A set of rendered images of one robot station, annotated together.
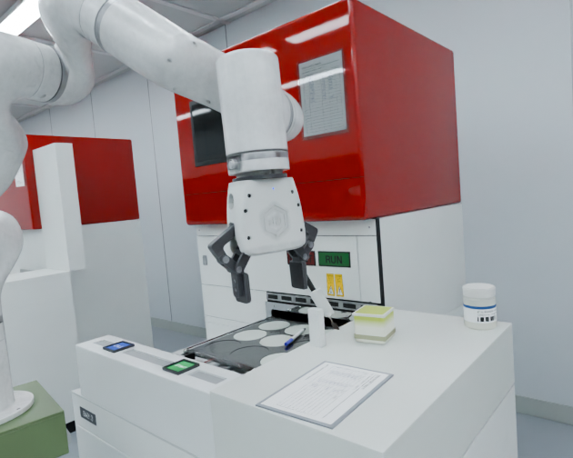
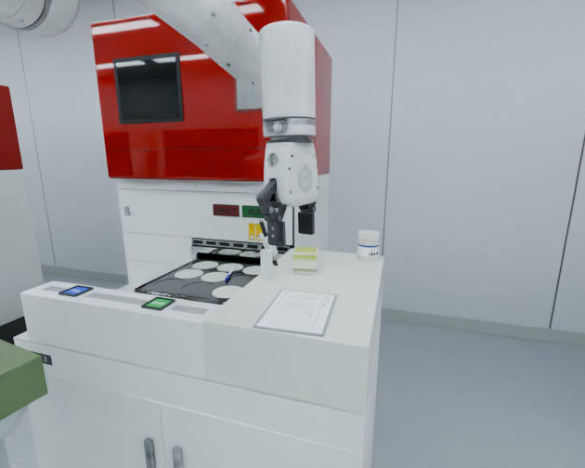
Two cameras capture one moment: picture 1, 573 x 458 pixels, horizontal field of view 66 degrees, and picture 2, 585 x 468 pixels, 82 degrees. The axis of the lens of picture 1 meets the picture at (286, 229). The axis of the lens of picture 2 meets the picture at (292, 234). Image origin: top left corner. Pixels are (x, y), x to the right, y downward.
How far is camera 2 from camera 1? 0.27 m
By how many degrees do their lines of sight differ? 25
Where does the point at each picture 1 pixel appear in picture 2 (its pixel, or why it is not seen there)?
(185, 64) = (225, 22)
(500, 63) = (348, 73)
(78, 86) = (60, 19)
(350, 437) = (340, 341)
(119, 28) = not seen: outside the picture
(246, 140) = (293, 107)
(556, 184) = (376, 164)
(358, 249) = not seen: hidden behind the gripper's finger
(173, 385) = (159, 319)
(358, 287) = not seen: hidden behind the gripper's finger
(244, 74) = (296, 45)
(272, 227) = (303, 184)
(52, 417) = (29, 363)
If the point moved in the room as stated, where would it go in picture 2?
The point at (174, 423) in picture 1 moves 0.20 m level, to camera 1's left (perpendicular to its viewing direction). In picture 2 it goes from (158, 351) to (55, 372)
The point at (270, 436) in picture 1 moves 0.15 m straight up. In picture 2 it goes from (266, 349) to (265, 279)
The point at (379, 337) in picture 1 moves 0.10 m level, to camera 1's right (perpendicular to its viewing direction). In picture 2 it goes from (312, 269) to (341, 266)
